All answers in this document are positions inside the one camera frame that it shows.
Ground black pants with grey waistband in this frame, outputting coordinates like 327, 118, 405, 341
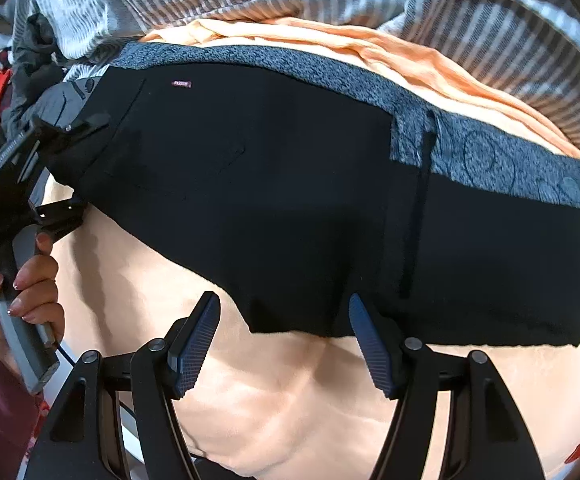
49, 44, 580, 346

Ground person's left hand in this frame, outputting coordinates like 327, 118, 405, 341
0, 232, 65, 378

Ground dark grey clothes pile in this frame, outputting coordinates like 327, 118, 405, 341
1, 13, 65, 130

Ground peach bed sheet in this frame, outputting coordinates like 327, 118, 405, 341
54, 18, 580, 479

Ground grey striped blanket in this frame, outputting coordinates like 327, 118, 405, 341
0, 0, 580, 149

